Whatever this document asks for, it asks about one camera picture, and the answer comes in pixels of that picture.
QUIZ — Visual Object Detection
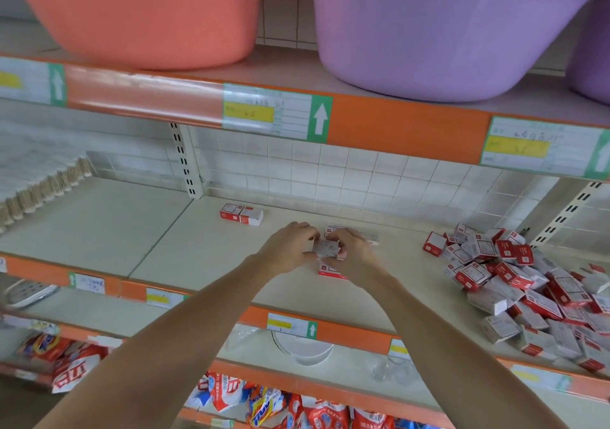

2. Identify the person's right hand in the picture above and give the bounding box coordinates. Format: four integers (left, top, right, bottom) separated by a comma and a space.
322, 228, 390, 290

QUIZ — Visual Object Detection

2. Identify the person's left hand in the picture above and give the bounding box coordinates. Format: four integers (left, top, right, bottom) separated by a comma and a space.
255, 221, 322, 277

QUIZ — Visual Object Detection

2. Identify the pile of red white boxes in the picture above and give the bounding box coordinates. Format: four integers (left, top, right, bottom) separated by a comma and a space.
422, 222, 610, 374

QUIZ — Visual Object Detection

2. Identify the white shelf with orange edges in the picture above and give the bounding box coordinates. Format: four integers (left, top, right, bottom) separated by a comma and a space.
0, 19, 610, 429

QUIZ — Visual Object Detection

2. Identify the person's left forearm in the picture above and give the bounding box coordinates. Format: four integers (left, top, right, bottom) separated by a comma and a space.
38, 257, 280, 429

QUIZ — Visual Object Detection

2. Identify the person's right forearm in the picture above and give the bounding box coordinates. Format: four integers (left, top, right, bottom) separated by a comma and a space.
357, 271, 570, 429

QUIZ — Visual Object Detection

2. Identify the white perforated shelf upright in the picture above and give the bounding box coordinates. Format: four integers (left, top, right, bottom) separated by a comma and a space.
168, 122, 205, 200
538, 180, 604, 247

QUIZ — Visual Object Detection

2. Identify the small price label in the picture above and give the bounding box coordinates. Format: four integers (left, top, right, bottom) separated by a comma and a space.
388, 338, 412, 361
144, 287, 186, 310
266, 312, 320, 340
69, 271, 107, 296
509, 365, 574, 395

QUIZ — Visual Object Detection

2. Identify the cluster of clear glasses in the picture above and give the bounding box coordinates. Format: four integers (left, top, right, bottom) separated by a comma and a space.
370, 354, 421, 386

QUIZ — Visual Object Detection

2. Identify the large label with green arrow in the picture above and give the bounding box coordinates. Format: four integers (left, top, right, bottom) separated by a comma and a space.
222, 83, 336, 146
0, 57, 69, 109
479, 116, 610, 180

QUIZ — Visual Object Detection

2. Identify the pile of small colourful packets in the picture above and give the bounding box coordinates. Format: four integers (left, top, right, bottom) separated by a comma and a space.
14, 331, 421, 429

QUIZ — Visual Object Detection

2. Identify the purple plastic basin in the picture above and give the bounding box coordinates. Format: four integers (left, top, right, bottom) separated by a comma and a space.
567, 0, 610, 107
305, 0, 610, 104

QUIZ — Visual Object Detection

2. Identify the row of beige bundles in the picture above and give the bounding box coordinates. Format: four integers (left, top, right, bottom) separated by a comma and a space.
0, 155, 95, 233

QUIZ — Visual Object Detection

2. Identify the orange plastic basin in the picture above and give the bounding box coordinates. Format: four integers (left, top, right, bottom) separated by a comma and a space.
0, 0, 271, 71

